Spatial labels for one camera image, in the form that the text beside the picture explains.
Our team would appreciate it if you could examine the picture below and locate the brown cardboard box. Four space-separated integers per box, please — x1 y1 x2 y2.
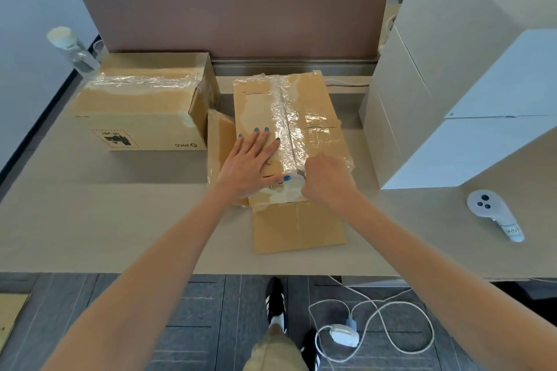
0 292 32 350
73 52 220 152
207 70 356 255

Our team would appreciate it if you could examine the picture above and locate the white floor cable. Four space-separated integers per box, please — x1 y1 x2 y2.
308 275 436 363

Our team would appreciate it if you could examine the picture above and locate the person's right hand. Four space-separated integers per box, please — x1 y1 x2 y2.
301 153 362 210

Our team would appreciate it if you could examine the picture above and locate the person's left hand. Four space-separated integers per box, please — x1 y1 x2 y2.
215 126 291 202

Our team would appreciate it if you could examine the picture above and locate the clear bottle white cap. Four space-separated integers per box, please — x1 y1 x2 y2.
46 26 101 76

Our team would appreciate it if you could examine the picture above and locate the person's left forearm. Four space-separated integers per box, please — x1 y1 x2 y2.
41 190 236 371

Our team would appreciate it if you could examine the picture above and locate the white round floor object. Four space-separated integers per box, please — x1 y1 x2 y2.
328 323 360 348

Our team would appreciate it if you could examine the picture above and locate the mauve desk divider panel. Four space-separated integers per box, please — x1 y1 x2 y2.
82 0 388 77

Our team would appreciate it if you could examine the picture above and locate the white handheld controller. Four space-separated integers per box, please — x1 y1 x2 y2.
466 189 525 243

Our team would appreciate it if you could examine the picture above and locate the person's right forearm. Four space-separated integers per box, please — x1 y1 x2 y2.
341 192 557 371

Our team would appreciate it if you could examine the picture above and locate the white desk cable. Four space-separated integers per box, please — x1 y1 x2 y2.
324 78 371 88

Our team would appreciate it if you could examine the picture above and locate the black striped shoe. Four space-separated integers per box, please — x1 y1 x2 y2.
300 330 319 371
265 277 288 334

